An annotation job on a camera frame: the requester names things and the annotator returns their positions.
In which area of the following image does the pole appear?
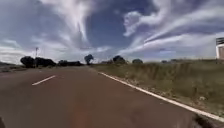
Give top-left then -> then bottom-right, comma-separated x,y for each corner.
34,46 -> 40,68

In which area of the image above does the reddish-brown asphalt road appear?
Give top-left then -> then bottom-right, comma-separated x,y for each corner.
0,65 -> 224,128

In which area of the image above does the row of dark trees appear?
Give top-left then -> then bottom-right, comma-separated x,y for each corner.
19,55 -> 83,69

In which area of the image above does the flat grass verge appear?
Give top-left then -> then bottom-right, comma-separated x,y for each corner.
0,61 -> 28,74

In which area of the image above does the white building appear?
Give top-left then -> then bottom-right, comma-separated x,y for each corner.
215,36 -> 224,61

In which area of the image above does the lone dark tree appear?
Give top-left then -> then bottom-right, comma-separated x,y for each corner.
83,53 -> 95,66

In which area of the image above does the low dark tree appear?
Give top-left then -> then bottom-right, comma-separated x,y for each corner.
131,58 -> 144,65

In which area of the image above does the dry grass verge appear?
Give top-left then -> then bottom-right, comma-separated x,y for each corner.
90,58 -> 224,118

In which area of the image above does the round dark tree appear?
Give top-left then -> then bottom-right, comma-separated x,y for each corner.
112,54 -> 127,65

